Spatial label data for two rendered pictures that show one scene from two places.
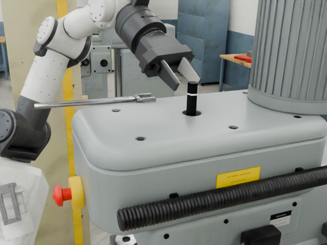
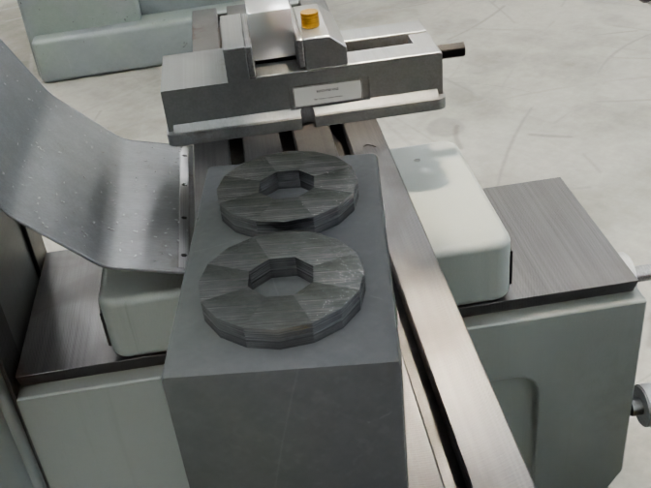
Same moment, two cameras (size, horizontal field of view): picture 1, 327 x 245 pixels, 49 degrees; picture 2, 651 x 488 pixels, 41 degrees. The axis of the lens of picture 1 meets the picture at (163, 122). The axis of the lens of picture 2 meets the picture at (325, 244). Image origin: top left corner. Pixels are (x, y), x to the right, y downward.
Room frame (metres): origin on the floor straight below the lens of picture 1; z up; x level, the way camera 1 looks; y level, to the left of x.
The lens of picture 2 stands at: (1.56, 0.29, 1.41)
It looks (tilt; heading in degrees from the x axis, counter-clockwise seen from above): 34 degrees down; 199
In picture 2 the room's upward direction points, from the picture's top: 6 degrees counter-clockwise
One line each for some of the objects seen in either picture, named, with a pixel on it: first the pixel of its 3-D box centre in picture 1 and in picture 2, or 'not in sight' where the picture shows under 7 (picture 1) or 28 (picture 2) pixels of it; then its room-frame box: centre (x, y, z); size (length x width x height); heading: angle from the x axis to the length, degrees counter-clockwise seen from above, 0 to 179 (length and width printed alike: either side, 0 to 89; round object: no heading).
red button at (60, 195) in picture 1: (63, 194); not in sight; (0.57, 0.18, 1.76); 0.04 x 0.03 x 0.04; 23
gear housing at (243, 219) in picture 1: (204, 201); not in sight; (0.68, -0.09, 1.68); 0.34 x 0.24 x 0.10; 113
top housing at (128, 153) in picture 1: (196, 148); not in sight; (0.67, -0.07, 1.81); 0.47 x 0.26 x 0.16; 113
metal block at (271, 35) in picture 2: not in sight; (269, 26); (0.59, -0.09, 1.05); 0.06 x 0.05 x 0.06; 23
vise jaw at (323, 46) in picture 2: not in sight; (316, 35); (0.57, -0.04, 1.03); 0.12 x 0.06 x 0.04; 23
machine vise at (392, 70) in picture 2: not in sight; (298, 64); (0.58, -0.06, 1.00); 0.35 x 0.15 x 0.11; 113
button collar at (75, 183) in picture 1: (76, 192); not in sight; (0.58, 0.16, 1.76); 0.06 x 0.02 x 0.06; 23
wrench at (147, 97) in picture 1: (96, 101); not in sight; (0.71, 0.14, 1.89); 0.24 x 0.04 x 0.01; 110
